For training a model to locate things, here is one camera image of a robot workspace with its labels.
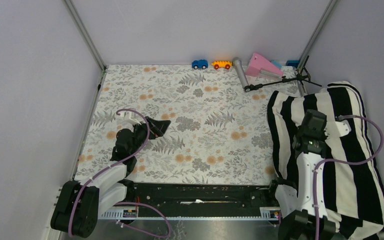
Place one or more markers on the blue toy car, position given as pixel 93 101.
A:
pixel 200 64

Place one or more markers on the right aluminium frame post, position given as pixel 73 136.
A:
pixel 328 12

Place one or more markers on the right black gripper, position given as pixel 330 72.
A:
pixel 324 135

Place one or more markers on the left aluminium frame post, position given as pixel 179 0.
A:
pixel 78 22

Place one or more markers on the light blue block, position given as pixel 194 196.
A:
pixel 277 64

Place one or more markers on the black white striped pillowcase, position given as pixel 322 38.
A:
pixel 352 187

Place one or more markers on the black mini tripod stand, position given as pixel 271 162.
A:
pixel 301 76

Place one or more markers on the grey microphone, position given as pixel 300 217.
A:
pixel 237 65

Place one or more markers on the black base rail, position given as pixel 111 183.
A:
pixel 201 200

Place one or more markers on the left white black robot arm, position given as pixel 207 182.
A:
pixel 81 202

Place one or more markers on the aluminium frame post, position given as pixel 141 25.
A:
pixel 328 12
pixel 78 22

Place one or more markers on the floral patterned table mat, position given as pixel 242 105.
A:
pixel 218 133

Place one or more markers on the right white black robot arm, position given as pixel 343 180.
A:
pixel 303 214

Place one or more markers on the dark blue block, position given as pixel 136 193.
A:
pixel 292 63

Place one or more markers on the pink triangular block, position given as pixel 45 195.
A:
pixel 258 64

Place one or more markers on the orange yellow toy car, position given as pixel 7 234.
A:
pixel 222 64

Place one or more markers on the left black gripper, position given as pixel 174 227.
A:
pixel 157 127

